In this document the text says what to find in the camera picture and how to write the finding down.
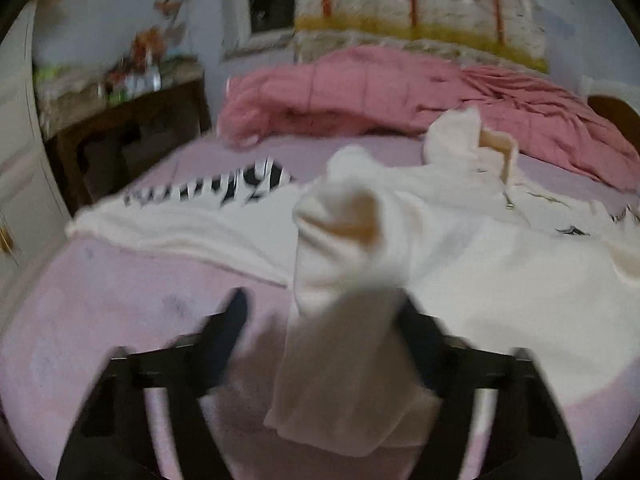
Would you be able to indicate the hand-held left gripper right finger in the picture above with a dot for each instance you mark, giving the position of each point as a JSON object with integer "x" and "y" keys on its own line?
{"x": 417, "y": 340}

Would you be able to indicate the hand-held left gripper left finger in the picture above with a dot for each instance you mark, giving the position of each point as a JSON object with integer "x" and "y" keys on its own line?
{"x": 231, "y": 330}

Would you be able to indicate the white hoodie with black print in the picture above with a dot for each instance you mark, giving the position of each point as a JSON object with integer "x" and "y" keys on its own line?
{"x": 350, "y": 270}

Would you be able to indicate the bed with purple sheet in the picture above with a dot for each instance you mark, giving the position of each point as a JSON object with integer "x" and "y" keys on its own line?
{"x": 125, "y": 305}

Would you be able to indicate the dark wooden side table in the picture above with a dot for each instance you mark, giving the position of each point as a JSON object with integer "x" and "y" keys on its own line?
{"x": 130, "y": 125}

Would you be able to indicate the pink quilt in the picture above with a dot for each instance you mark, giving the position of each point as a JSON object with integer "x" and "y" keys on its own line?
{"x": 380, "y": 95}

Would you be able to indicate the clutter of bottles and bags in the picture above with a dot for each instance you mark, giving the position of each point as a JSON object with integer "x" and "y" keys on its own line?
{"x": 135, "y": 67}

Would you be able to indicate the white and brown headboard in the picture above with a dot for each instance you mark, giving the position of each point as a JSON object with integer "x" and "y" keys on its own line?
{"x": 612, "y": 110}

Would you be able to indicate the white framed window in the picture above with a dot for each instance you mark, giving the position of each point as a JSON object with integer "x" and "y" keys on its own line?
{"x": 265, "y": 0}

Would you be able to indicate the tree print curtain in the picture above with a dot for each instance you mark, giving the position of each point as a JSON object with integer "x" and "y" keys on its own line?
{"x": 420, "y": 5}

